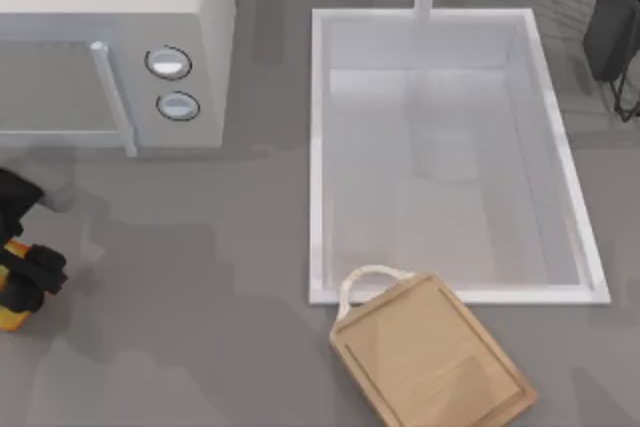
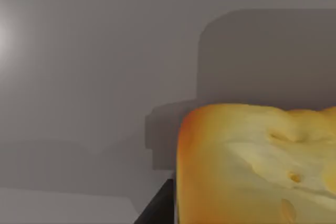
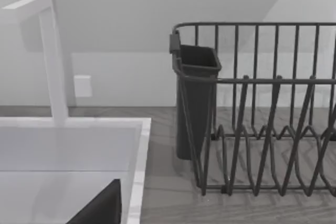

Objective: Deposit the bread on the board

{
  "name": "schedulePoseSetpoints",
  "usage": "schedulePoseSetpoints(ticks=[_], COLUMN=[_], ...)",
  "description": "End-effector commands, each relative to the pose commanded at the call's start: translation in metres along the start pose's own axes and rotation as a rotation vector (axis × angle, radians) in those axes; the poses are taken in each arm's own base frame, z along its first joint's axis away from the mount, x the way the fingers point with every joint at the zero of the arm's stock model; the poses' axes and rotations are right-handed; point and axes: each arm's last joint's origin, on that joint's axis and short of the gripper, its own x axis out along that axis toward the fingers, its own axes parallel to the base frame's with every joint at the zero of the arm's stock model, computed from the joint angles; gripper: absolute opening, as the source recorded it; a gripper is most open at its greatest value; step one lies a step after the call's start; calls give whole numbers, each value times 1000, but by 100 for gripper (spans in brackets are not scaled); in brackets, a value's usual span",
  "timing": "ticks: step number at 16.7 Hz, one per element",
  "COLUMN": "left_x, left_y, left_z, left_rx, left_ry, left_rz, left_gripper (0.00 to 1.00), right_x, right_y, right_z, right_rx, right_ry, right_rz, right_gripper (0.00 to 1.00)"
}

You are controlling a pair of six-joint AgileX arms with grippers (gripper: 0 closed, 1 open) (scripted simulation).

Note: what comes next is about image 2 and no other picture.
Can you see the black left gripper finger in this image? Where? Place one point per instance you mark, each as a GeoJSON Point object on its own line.
{"type": "Point", "coordinates": [160, 205]}

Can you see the yellow bread loaf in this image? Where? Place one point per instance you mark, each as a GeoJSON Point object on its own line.
{"type": "Point", "coordinates": [249, 169]}

